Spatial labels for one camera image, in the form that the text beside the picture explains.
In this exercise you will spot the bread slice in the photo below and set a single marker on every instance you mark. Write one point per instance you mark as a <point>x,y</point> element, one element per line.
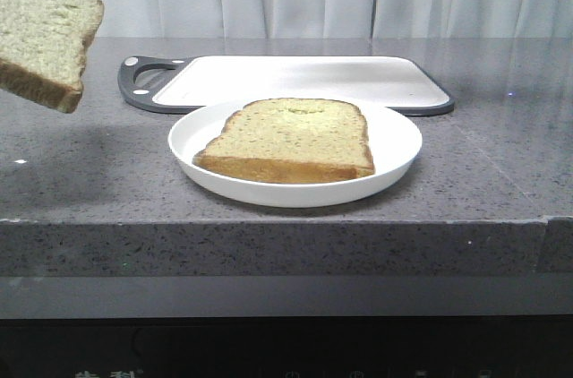
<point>44,46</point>
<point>291,141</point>

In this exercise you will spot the white round plate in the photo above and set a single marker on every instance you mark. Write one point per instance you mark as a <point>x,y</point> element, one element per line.
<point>394,141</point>

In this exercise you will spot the white cutting board grey rim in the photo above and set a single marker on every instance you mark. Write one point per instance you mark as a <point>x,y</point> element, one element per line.
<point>180,85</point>

